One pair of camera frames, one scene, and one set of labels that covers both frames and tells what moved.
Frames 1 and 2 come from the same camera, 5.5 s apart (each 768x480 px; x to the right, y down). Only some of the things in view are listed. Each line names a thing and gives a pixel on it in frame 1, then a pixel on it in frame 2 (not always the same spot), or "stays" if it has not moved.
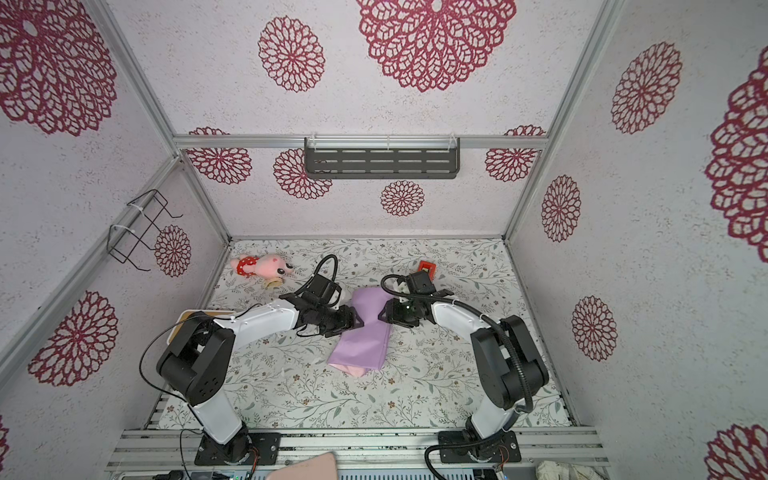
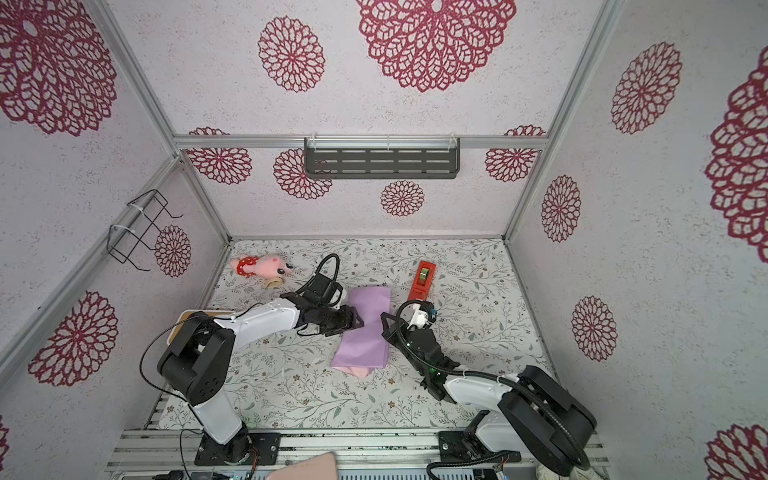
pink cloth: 319,467 stays
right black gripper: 391,307 -> 392,335
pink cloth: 363,349 stays
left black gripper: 348,322 stays
